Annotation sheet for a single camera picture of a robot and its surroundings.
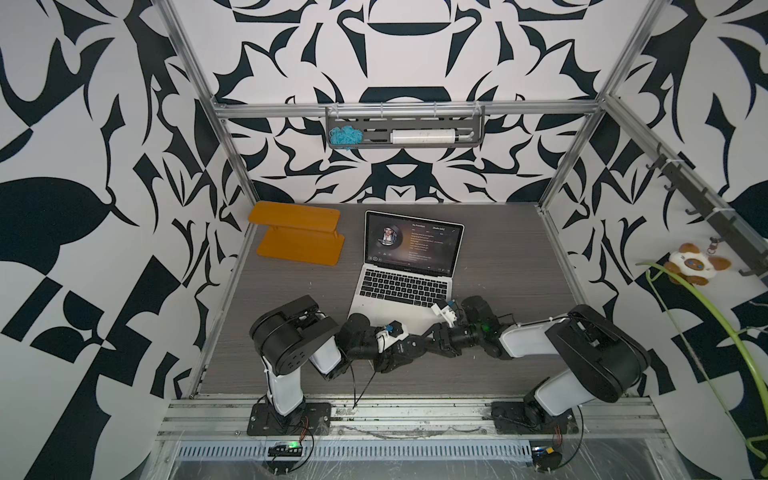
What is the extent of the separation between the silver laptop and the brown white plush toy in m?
0.48

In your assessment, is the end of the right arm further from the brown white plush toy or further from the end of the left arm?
the brown white plush toy

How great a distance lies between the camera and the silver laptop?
93 cm

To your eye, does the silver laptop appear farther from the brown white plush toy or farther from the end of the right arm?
the brown white plush toy

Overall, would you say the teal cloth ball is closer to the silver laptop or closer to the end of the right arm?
the silver laptop

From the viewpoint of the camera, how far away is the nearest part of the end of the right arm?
77 cm

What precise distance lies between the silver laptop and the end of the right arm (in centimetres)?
9

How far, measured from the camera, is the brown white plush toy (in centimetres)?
59

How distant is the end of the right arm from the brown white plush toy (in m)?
0.45
